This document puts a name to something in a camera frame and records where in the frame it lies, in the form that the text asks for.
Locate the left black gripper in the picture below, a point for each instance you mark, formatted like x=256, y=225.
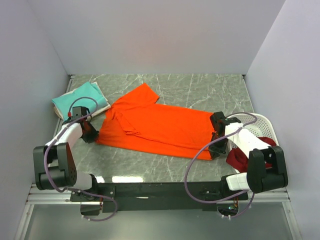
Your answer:
x=93, y=134

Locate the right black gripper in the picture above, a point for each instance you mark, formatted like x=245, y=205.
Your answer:
x=214, y=150

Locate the orange t-shirt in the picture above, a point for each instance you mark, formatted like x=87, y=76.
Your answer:
x=136, y=121

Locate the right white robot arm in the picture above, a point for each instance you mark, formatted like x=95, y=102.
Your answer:
x=266, y=169

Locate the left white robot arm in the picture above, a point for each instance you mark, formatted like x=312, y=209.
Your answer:
x=54, y=166

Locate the folded white t-shirt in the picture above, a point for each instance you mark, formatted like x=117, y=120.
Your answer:
x=88, y=89

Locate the folded beige t-shirt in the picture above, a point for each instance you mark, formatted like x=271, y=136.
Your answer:
x=58, y=113

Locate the dark red t-shirt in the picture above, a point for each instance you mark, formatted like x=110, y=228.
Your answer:
x=238, y=160

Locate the white perforated plastic basket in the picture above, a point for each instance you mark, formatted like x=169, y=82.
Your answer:
x=253, y=126

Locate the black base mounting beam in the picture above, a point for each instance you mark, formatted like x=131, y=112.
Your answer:
x=143, y=196

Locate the aluminium frame rail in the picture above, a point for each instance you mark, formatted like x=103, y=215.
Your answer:
x=36, y=197

